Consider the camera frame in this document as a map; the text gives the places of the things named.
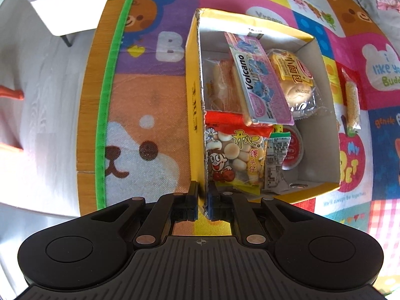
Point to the white low table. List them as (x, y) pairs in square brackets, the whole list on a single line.
[(62, 6)]

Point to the sesame stick packet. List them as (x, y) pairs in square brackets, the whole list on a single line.
[(351, 100)]

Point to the yellow bun packet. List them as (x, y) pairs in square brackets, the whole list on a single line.
[(293, 81)]

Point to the orange plastic stool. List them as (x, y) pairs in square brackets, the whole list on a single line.
[(11, 93)]

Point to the red lid jelly cup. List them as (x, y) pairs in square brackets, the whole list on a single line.
[(295, 150)]

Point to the yellow cardboard box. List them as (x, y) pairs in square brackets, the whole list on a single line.
[(193, 106)]

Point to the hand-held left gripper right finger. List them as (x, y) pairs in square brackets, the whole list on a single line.
[(210, 207)]

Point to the pink wafer packet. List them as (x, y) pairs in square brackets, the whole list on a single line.
[(259, 87)]

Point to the bread packet with orange print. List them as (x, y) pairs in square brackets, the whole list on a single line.
[(218, 84)]

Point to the green label snack packet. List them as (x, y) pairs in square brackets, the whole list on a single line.
[(276, 159)]

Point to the colourful cartoon play mat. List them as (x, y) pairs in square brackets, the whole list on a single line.
[(150, 106)]

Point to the red biscuit ball packet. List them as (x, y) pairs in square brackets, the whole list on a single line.
[(234, 153)]

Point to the wooden table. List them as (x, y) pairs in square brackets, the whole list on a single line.
[(90, 100)]

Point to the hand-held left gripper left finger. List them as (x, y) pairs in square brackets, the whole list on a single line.
[(195, 207)]

